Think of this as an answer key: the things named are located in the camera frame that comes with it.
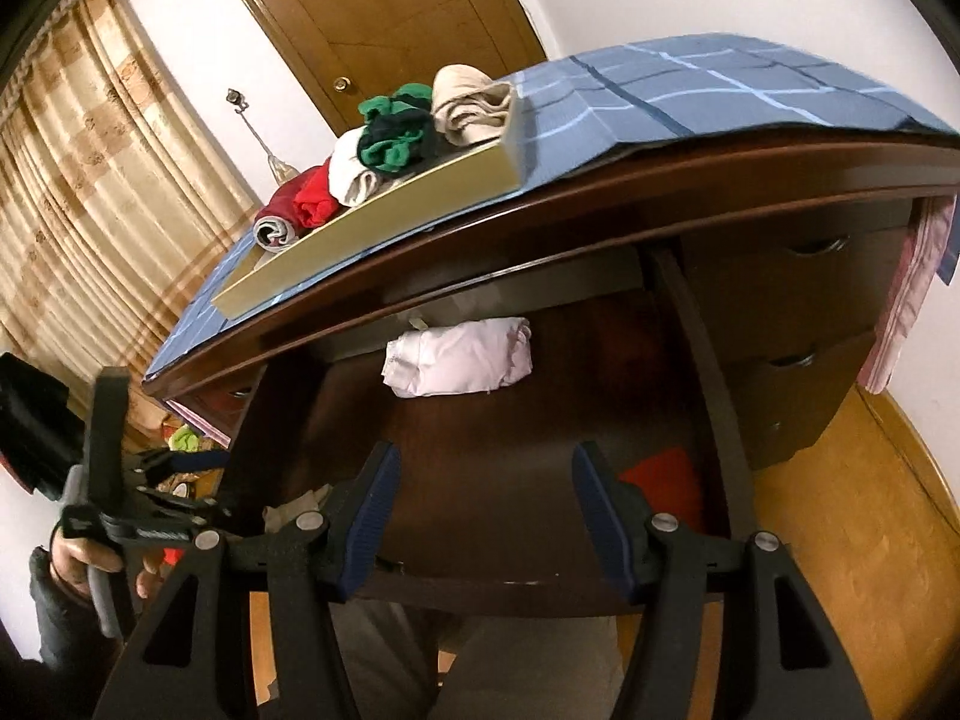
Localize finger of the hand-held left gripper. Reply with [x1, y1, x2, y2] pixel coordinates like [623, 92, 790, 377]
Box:
[120, 486, 252, 547]
[124, 446, 230, 488]

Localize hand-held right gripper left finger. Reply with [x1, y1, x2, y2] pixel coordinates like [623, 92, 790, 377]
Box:
[94, 441, 402, 720]

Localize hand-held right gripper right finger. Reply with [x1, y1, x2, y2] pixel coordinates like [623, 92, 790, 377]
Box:
[571, 442, 875, 720]

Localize dark red knitted sock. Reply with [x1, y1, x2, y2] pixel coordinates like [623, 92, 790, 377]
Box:
[619, 446, 706, 533]

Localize pale pink white underwear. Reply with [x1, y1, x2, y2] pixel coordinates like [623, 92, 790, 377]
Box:
[381, 317, 535, 400]

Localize white tray with gold rim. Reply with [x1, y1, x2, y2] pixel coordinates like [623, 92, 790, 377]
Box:
[212, 101, 520, 321]

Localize green and black underwear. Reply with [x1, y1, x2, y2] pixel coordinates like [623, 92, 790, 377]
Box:
[356, 82, 436, 173]

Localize beige underwear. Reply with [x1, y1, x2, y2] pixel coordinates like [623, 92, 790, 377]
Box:
[431, 64, 515, 149]

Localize person's left forearm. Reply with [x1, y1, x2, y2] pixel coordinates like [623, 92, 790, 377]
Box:
[26, 546, 121, 676]

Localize small dark desk drawer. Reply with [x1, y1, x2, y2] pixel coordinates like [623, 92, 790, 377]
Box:
[724, 330, 878, 470]
[679, 225, 912, 368]

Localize bright red rolled underwear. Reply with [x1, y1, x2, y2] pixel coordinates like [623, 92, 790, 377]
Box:
[292, 165, 338, 227]

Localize person's left hand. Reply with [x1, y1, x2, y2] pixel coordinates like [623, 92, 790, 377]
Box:
[49, 521, 164, 602]

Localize pink patterned cloth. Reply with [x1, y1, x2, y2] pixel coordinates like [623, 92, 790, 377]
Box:
[161, 396, 230, 451]

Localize beige crumpled cloth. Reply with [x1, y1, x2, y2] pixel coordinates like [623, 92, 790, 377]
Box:
[262, 486, 335, 533]

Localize person's grey trousers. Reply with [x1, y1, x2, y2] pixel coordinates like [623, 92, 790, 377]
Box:
[326, 592, 623, 720]

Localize maroon grey rolled socks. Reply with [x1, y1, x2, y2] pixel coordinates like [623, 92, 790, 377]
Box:
[253, 172, 312, 254]

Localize beige patterned curtain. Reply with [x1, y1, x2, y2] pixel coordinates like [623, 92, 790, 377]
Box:
[0, 0, 260, 421]

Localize dark wooden desk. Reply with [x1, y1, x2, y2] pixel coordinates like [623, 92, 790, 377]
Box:
[142, 120, 960, 620]

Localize pink striped cloth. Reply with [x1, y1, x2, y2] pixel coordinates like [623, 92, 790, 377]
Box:
[859, 195, 960, 395]

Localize blue plaid tablecloth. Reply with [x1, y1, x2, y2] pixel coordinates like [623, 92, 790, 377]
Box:
[142, 31, 960, 383]

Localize brown wooden door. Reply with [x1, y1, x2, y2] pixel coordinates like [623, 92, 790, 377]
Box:
[201, 0, 548, 140]

